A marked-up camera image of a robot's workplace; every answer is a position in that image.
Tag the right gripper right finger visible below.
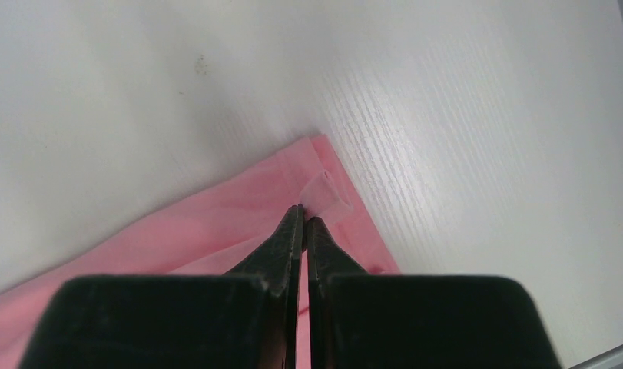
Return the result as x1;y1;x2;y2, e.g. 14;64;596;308
306;218;560;368

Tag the pink t shirt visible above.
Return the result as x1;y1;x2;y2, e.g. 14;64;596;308
0;135;399;368

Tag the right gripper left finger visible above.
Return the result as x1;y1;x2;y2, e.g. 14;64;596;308
20;205;304;368

